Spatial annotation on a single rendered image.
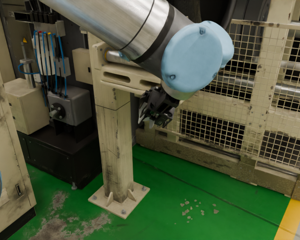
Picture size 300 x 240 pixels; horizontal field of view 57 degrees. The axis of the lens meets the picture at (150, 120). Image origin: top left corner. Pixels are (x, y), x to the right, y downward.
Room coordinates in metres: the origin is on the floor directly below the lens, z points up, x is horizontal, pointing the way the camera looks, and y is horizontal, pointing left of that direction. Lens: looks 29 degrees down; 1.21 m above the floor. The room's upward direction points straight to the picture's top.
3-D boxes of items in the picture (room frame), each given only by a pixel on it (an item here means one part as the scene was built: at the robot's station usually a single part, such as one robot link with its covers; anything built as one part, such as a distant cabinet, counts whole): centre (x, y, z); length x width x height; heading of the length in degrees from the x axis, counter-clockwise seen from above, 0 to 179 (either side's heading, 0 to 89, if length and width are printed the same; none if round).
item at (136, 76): (1.00, 0.03, 0.84); 0.36 x 0.09 x 0.06; 59
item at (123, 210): (1.23, 0.18, 0.02); 0.27 x 0.27 x 0.04; 59
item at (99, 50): (1.21, 0.11, 0.90); 0.40 x 0.03 x 0.10; 149
